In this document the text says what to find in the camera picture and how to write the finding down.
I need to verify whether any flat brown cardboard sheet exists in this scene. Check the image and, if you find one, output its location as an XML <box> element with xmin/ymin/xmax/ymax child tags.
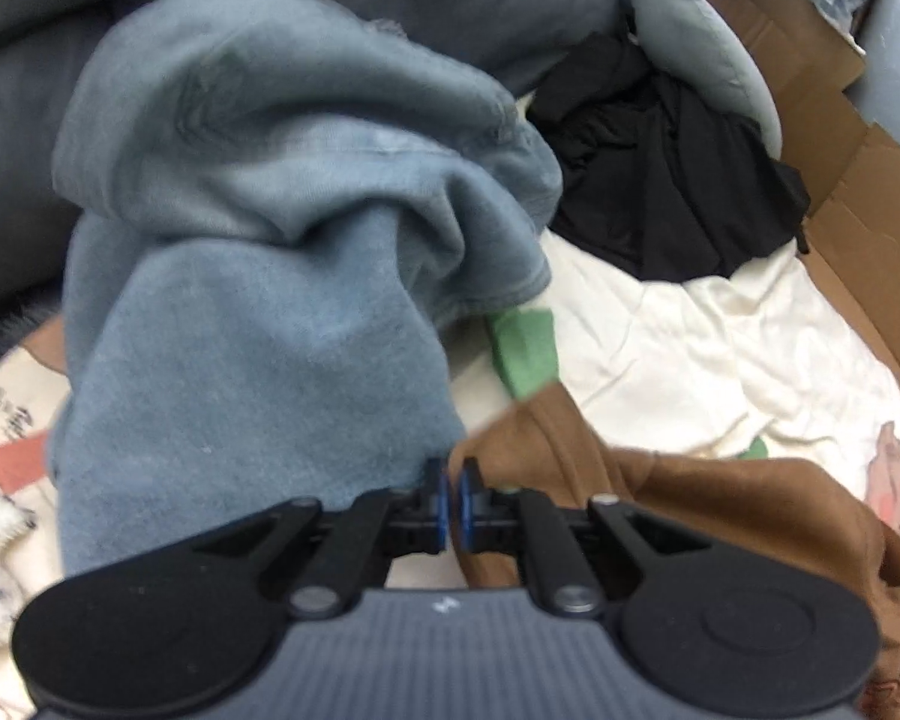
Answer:
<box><xmin>701</xmin><ymin>0</ymin><xmax>900</xmax><ymax>421</ymax></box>

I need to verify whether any crumpled black garment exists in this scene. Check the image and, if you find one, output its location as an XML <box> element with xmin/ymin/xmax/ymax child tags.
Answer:
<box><xmin>529</xmin><ymin>34</ymin><xmax>812</xmax><ymax>284</ymax></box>

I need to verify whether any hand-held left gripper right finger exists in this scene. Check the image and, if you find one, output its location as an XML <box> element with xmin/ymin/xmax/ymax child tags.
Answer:
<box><xmin>457</xmin><ymin>457</ymin><xmax>721</xmax><ymax>616</ymax></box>

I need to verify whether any brown printed t-shirt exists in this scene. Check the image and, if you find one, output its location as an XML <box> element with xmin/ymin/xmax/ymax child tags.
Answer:
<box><xmin>450</xmin><ymin>382</ymin><xmax>900</xmax><ymax>720</ymax></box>

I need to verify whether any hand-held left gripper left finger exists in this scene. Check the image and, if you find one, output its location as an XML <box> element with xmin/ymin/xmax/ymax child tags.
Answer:
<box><xmin>187</xmin><ymin>457</ymin><xmax>449</xmax><ymax>620</ymax></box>

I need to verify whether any cream printed bed sheet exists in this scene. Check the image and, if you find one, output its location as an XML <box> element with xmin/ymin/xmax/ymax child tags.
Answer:
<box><xmin>0</xmin><ymin>229</ymin><xmax>900</xmax><ymax>720</ymax></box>

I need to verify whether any dark grey garment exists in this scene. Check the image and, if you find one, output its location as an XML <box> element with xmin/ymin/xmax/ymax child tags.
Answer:
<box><xmin>0</xmin><ymin>0</ymin><xmax>625</xmax><ymax>320</ymax></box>

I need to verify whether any grey neck pillow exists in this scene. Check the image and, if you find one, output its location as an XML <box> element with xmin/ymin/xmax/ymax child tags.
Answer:
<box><xmin>613</xmin><ymin>0</ymin><xmax>786</xmax><ymax>160</ymax></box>

